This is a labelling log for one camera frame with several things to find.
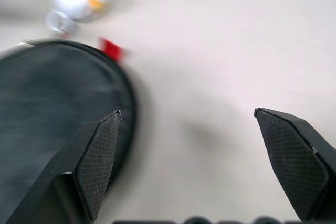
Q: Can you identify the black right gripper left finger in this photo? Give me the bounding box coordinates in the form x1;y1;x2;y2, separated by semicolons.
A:
5;110;123;224

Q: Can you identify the black and red paddle case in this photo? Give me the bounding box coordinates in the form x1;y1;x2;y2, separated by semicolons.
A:
0;36;139;224

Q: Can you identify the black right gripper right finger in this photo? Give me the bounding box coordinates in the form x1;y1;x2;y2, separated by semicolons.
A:
254;107;336;224

